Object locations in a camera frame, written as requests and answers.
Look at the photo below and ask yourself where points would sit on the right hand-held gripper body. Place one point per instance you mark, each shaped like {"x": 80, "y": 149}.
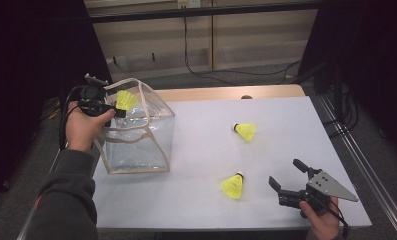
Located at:
{"x": 329, "y": 188}

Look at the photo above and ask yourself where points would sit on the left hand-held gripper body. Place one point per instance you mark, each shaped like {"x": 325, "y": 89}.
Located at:
{"x": 94, "y": 96}

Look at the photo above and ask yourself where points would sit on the yellow shuttlecock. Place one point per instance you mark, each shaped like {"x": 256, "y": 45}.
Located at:
{"x": 233, "y": 187}
{"x": 126, "y": 100}
{"x": 247, "y": 130}

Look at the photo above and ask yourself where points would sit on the clear plastic bag beige trim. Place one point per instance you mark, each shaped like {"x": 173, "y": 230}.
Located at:
{"x": 136, "y": 156}

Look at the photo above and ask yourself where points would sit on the person's right hand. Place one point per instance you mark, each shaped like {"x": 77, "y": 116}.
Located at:
{"x": 322, "y": 223}

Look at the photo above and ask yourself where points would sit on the person's left hand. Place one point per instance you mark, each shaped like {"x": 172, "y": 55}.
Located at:
{"x": 82, "y": 131}

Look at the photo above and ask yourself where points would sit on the black curtain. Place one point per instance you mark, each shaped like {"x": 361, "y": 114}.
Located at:
{"x": 369, "y": 50}
{"x": 36, "y": 50}

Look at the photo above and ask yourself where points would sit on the white table mat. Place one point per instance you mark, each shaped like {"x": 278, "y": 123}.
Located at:
{"x": 202, "y": 150}

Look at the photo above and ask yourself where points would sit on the round table grommet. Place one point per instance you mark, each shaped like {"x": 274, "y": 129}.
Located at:
{"x": 246, "y": 97}

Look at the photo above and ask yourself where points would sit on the beige wooden counter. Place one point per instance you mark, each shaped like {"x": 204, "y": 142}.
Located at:
{"x": 252, "y": 33}

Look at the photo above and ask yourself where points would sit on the aluminium floor rail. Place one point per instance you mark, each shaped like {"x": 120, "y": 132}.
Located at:
{"x": 23, "y": 233}
{"x": 369, "y": 173}

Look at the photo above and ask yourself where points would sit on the white wall socket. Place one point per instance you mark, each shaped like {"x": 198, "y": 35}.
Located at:
{"x": 192, "y": 3}

